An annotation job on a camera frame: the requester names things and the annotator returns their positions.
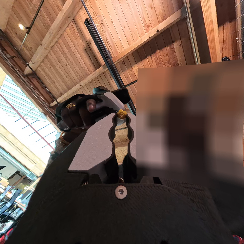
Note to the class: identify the yellow lego flower piece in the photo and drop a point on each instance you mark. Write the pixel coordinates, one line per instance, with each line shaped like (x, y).
(122, 114)

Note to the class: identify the ceiling spotlight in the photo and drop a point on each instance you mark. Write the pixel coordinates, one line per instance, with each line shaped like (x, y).
(23, 26)

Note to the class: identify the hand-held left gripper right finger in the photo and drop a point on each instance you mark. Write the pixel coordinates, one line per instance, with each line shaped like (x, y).
(134, 129)

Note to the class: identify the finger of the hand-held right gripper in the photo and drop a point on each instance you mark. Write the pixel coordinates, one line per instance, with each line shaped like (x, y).
(114, 101)

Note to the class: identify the person's right hand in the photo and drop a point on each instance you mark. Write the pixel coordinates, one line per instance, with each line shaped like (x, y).
(78, 114)

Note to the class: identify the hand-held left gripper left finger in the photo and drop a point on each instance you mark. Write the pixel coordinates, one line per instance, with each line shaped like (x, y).
(91, 152)

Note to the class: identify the black ceiling light rail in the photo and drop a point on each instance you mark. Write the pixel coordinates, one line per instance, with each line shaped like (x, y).
(105, 53)

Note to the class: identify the person's right forearm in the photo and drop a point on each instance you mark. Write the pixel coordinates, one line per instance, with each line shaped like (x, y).
(66, 139)

